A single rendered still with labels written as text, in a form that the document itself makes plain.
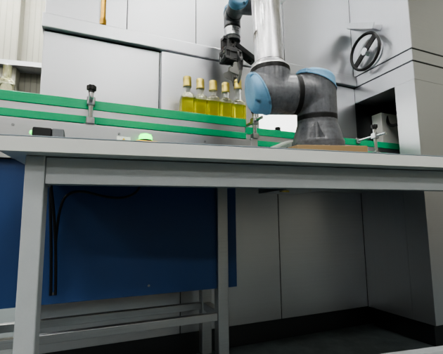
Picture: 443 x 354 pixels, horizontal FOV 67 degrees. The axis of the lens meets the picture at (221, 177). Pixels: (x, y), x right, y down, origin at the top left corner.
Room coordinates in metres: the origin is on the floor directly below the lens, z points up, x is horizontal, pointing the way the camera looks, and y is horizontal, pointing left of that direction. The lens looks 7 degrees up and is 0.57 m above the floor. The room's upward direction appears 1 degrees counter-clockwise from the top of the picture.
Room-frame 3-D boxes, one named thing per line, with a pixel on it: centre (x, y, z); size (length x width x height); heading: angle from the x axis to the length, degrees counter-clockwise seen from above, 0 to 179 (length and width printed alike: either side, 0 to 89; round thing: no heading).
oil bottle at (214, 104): (1.37, 0.03, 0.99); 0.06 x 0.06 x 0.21; 22
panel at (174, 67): (1.59, -0.15, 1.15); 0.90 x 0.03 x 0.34; 113
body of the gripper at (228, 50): (1.40, -0.05, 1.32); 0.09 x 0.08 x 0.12; 114
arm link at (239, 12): (1.31, -0.09, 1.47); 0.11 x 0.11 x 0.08; 10
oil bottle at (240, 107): (1.41, -0.08, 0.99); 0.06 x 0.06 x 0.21; 24
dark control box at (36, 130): (0.96, 0.50, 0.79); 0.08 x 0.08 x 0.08; 23
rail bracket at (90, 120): (1.02, 0.41, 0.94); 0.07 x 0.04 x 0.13; 23
